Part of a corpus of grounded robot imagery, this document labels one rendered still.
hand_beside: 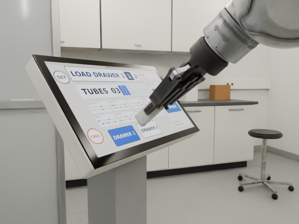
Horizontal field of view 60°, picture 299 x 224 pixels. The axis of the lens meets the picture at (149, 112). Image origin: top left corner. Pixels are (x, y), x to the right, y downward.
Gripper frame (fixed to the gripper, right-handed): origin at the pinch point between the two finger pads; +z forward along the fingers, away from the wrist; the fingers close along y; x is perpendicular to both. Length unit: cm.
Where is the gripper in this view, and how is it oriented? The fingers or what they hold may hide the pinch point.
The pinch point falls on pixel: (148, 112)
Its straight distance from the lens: 58.9
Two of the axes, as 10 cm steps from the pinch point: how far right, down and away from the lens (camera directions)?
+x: 5.2, 8.0, -2.9
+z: -6.3, 5.9, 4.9
